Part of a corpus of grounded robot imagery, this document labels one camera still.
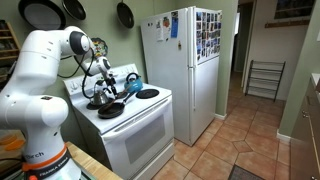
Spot white paper note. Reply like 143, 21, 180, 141
155, 18, 164, 43

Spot orange plastic item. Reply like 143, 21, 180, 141
0, 133, 26, 153

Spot wooden spoon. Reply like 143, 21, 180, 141
101, 92, 129, 113

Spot medium hanging frying pan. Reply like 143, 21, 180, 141
61, 0, 88, 21

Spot blue tea kettle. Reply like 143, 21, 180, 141
123, 72, 144, 94

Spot framed wall picture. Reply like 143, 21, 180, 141
274, 0, 316, 20

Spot large hanging frying pan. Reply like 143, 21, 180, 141
18, 0, 67, 32

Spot black shoe rack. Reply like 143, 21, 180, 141
244, 59, 287, 103

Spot colourful decorative plate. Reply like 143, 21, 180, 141
90, 37, 109, 58

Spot black coil burner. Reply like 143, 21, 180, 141
86, 99, 115, 111
135, 88, 161, 100

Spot wooden coat rack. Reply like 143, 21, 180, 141
264, 19, 311, 29

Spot photo collage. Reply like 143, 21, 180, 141
195, 11, 222, 64

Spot black frying pan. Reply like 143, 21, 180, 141
97, 91, 138, 120

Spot blue paper sheet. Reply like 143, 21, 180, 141
170, 10, 179, 39

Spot white refrigerator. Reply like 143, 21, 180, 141
139, 5, 223, 147

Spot small hanging frying pan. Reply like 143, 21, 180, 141
116, 0, 135, 29

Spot dark door mat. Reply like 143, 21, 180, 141
228, 164, 266, 180

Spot wooden wall shelf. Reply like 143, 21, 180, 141
0, 19, 22, 62

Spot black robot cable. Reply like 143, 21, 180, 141
57, 49, 101, 100

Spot paper with orange print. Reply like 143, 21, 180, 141
162, 15, 172, 34

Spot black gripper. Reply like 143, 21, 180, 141
105, 75, 119, 99

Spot white electric stove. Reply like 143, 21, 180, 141
63, 63, 176, 180

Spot brown wooden kitchen cabinets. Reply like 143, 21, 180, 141
289, 78, 320, 180

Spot steel gooseneck kettle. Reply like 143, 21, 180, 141
89, 79, 111, 107

